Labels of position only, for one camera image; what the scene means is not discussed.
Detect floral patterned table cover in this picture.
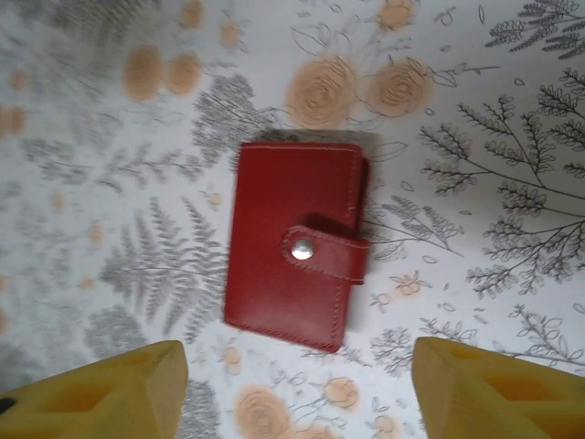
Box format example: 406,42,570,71
0,0,585,439

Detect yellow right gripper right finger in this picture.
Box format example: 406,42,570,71
410,336,585,439

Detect red leather card holder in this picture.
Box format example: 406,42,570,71
222,140,372,354

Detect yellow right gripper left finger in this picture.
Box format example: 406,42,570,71
0,340,189,439

